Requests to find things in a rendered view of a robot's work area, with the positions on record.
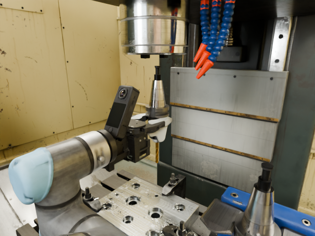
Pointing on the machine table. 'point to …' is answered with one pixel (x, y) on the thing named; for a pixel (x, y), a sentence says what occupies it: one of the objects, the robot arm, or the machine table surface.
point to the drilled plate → (163, 202)
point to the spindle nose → (154, 26)
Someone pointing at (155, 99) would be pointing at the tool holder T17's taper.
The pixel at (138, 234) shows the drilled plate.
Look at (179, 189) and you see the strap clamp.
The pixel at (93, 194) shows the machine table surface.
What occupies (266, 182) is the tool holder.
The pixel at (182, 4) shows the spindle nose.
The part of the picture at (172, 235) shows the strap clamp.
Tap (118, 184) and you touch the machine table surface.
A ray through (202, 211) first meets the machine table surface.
